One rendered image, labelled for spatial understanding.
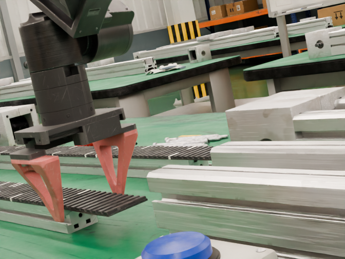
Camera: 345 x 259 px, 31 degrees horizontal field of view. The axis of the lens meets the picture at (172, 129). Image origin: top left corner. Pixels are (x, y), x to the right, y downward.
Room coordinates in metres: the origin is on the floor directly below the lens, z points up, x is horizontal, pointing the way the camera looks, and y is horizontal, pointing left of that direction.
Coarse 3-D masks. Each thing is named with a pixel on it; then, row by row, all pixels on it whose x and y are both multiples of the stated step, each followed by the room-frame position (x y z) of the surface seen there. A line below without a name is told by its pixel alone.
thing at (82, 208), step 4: (104, 196) 0.65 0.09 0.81; (108, 196) 0.65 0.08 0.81; (112, 196) 0.64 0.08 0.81; (116, 196) 0.64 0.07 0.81; (96, 200) 0.64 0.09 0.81; (100, 200) 0.64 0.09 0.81; (104, 200) 0.63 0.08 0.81; (88, 204) 0.63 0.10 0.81; (92, 204) 0.63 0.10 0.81; (96, 204) 0.62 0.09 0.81; (76, 208) 0.62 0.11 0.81; (80, 208) 0.62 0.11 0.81; (84, 208) 0.62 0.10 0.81; (88, 208) 0.62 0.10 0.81; (84, 212) 0.61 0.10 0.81
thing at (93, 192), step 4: (88, 192) 0.68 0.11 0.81; (92, 192) 0.68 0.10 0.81; (96, 192) 0.67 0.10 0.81; (76, 196) 0.67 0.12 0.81; (80, 196) 0.67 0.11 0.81; (84, 196) 0.66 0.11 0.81; (88, 196) 0.67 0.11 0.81; (68, 200) 0.66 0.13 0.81; (72, 200) 0.66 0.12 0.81; (76, 200) 0.66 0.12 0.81; (64, 204) 0.65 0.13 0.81; (68, 204) 0.65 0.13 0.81; (64, 208) 0.64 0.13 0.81
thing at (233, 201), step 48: (240, 144) 0.52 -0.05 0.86; (288, 144) 0.48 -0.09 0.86; (336, 144) 0.44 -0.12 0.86; (192, 192) 0.44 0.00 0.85; (240, 192) 0.40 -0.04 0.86; (288, 192) 0.37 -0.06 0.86; (336, 192) 0.34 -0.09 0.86; (240, 240) 0.43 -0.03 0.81; (288, 240) 0.38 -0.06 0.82; (336, 240) 0.35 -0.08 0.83
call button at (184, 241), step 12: (156, 240) 0.35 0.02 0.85; (168, 240) 0.34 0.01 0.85; (180, 240) 0.34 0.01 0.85; (192, 240) 0.33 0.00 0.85; (204, 240) 0.33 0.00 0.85; (144, 252) 0.33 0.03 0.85; (156, 252) 0.33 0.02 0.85; (168, 252) 0.32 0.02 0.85; (180, 252) 0.32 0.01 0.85; (192, 252) 0.32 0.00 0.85; (204, 252) 0.32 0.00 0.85
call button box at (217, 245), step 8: (216, 240) 0.36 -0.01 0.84; (216, 248) 0.35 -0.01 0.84; (224, 248) 0.35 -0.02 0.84; (232, 248) 0.34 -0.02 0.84; (240, 248) 0.34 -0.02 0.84; (248, 248) 0.34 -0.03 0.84; (256, 248) 0.34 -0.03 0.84; (264, 248) 0.33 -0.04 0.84; (216, 256) 0.33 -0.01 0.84; (224, 256) 0.33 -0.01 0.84; (232, 256) 0.33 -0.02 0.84; (240, 256) 0.33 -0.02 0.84; (248, 256) 0.33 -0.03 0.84; (256, 256) 0.32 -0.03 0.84; (264, 256) 0.32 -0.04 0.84; (272, 256) 0.33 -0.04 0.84
